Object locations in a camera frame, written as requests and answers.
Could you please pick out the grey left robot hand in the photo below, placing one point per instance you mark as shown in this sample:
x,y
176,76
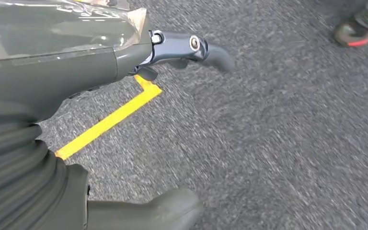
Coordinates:
x,y
44,63

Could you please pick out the person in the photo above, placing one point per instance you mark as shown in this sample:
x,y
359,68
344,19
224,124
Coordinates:
x,y
358,28

